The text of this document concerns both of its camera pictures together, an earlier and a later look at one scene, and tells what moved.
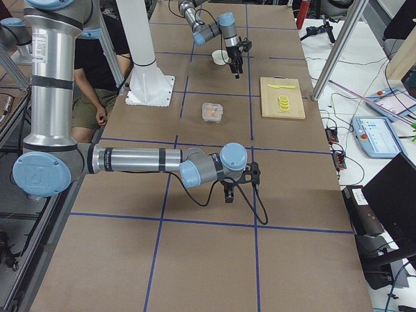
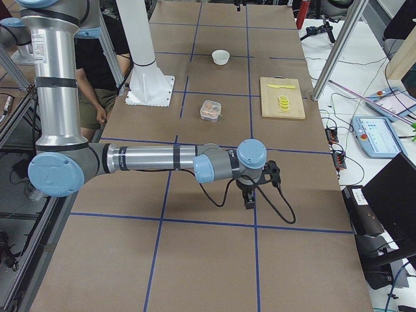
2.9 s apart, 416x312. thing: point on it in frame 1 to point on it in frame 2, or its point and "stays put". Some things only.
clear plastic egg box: x=212 y=112 stays put
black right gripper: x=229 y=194 to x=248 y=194
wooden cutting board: x=281 y=98 stays put
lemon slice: x=284 y=103 stays put
